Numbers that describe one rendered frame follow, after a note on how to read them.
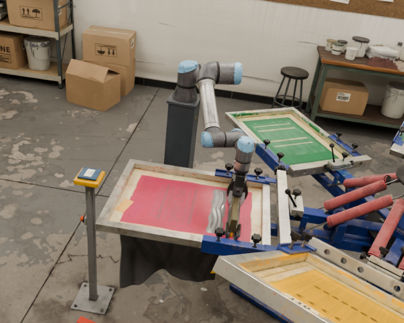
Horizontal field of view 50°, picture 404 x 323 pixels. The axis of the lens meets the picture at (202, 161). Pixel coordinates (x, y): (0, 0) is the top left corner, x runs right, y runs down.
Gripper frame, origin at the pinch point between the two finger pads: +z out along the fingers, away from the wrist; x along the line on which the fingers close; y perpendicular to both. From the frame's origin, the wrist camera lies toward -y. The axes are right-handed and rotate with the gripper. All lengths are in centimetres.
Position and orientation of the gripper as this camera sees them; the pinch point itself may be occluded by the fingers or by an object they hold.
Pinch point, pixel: (235, 204)
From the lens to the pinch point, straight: 215.1
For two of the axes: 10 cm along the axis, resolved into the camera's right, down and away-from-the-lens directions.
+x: -9.9, -1.6, 0.5
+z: -1.1, 8.5, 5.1
